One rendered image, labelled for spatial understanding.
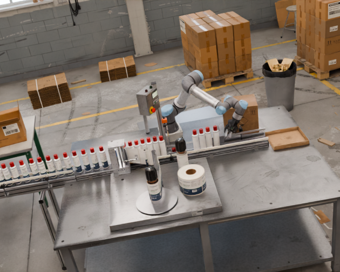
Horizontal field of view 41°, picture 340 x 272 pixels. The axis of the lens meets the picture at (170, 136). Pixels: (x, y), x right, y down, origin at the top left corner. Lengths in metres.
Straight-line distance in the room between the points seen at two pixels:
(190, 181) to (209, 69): 4.00
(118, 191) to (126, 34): 5.79
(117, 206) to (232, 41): 4.27
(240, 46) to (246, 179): 3.89
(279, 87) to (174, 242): 2.83
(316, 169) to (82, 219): 1.80
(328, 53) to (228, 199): 4.09
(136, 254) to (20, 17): 5.92
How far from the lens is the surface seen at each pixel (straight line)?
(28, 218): 5.17
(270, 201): 3.34
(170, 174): 3.64
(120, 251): 4.04
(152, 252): 3.96
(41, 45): 9.04
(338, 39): 7.07
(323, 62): 7.10
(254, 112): 4.02
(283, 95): 6.12
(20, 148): 4.83
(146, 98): 3.60
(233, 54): 7.18
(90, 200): 3.65
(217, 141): 3.84
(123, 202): 3.44
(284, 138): 4.04
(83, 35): 8.98
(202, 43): 6.96
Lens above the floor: 2.91
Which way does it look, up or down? 29 degrees down
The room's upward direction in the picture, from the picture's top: 9 degrees counter-clockwise
